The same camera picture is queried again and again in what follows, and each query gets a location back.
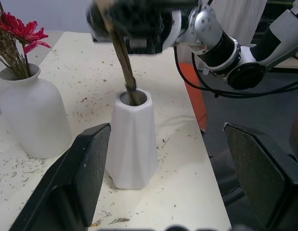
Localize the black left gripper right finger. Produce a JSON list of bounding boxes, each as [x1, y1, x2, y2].
[[222, 122, 298, 231]]

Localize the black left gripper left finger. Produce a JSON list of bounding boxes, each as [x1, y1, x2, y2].
[[9, 122, 112, 231]]

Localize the brown stemmed flower bouquet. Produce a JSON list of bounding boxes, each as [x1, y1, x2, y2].
[[94, 0, 141, 107]]

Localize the red flower dried grass bouquet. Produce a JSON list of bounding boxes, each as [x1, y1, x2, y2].
[[0, 0, 52, 80]]

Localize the faceted white ceramic vase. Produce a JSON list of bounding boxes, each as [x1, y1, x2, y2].
[[105, 88, 159, 190]]

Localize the round white ceramic vase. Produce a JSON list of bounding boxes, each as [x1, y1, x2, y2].
[[0, 63, 73, 160]]

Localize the orange plastic object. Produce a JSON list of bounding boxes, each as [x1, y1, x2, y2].
[[179, 62, 208, 132]]

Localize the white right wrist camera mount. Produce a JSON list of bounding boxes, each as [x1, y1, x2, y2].
[[163, 9, 189, 48]]

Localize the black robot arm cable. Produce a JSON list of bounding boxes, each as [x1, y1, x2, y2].
[[173, 45, 298, 98]]

